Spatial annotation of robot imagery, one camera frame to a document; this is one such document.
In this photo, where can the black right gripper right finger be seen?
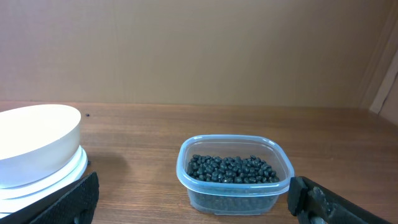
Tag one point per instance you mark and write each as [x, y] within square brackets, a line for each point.
[311, 203]

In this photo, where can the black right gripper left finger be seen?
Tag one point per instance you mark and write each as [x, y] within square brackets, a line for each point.
[74, 203]

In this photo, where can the white digital kitchen scale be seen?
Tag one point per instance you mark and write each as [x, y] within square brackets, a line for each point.
[17, 198]

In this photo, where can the cream white bowl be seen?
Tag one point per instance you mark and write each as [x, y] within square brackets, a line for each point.
[37, 141]

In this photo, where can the black beans in container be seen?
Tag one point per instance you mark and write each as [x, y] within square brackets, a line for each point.
[231, 170]

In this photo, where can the clear plastic food container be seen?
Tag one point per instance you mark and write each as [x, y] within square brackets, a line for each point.
[231, 145]

